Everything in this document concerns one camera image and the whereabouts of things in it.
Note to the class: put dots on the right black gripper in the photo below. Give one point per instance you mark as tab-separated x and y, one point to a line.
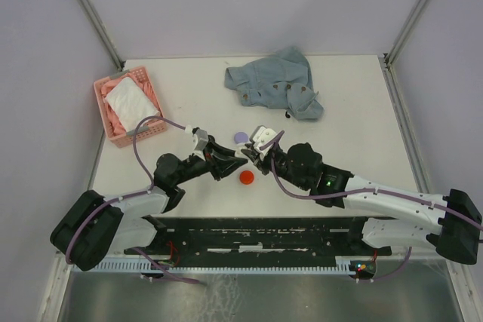
259	164

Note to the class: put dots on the blue denim jacket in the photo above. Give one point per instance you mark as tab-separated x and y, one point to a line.
282	81

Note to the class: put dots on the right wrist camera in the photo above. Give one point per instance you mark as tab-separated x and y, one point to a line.
263	139

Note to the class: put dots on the left aluminium frame post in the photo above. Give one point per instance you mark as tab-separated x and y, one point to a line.
100	30

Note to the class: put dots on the pink plastic basket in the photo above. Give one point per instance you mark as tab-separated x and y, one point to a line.
114	130

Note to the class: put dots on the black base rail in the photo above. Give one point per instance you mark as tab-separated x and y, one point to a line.
284	242

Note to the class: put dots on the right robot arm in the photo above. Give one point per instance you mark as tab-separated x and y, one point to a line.
451	224

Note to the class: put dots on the aluminium frame post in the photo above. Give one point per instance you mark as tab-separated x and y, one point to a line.
407	29
100	30

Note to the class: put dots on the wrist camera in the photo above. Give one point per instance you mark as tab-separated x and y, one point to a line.
200	140
263	139

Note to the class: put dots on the right aluminium frame post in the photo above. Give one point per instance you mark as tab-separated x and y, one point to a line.
407	29

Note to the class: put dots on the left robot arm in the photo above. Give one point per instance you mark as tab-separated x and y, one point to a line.
96	225

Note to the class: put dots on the white folded cloth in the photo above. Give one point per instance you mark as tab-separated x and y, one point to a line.
130	104

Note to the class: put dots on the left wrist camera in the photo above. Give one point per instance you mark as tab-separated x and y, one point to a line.
200	140

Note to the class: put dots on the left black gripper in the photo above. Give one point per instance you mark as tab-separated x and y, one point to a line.
219	167

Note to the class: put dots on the purple earbud case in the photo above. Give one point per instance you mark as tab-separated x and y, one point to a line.
240	137

